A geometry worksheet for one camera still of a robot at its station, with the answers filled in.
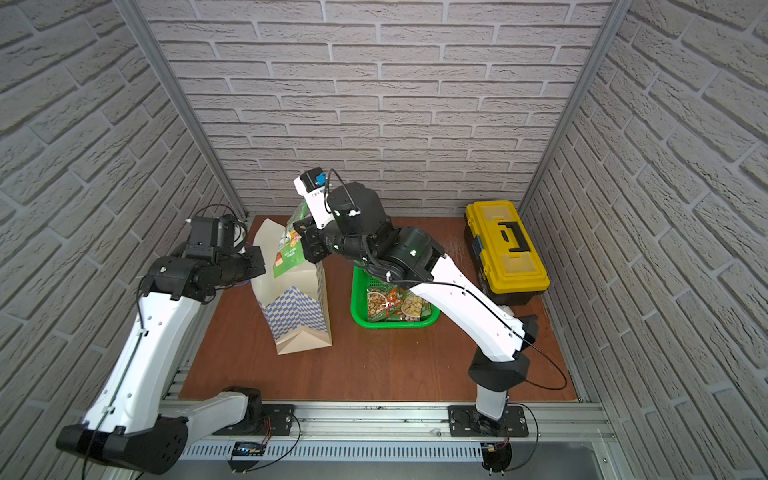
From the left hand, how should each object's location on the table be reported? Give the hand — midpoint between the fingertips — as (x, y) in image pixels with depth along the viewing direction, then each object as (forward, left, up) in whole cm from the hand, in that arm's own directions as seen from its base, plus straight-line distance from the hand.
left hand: (254, 254), depth 71 cm
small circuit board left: (-37, 0, -31) cm, 48 cm away
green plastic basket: (+9, -25, -26) cm, 37 cm away
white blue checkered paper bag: (-10, -11, -6) cm, 16 cm away
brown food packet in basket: (0, -35, -25) cm, 43 cm away
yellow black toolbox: (+7, -68, -11) cm, 69 cm away
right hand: (-5, -16, +17) cm, 24 cm away
